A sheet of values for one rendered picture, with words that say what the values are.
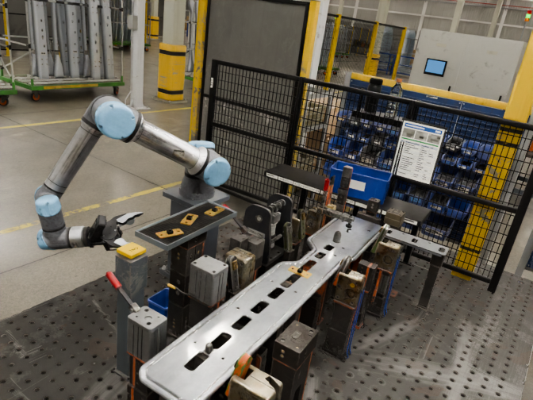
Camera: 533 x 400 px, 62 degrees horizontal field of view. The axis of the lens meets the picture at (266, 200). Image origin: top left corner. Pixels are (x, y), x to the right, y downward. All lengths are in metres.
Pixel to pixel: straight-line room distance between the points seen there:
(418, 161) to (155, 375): 1.72
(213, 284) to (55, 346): 0.65
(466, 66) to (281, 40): 4.84
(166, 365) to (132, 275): 0.30
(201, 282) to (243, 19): 3.13
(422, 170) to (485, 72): 5.89
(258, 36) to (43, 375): 3.20
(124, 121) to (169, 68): 7.70
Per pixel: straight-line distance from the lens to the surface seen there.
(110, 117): 1.54
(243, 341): 1.30
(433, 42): 8.45
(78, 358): 1.71
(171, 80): 9.24
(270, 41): 4.03
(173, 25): 9.20
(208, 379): 1.19
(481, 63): 8.26
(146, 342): 1.27
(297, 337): 1.30
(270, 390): 1.10
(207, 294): 1.41
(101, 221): 1.59
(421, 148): 2.42
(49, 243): 1.71
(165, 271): 2.10
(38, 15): 9.01
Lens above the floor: 1.84
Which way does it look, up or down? 22 degrees down
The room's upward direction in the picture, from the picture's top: 8 degrees clockwise
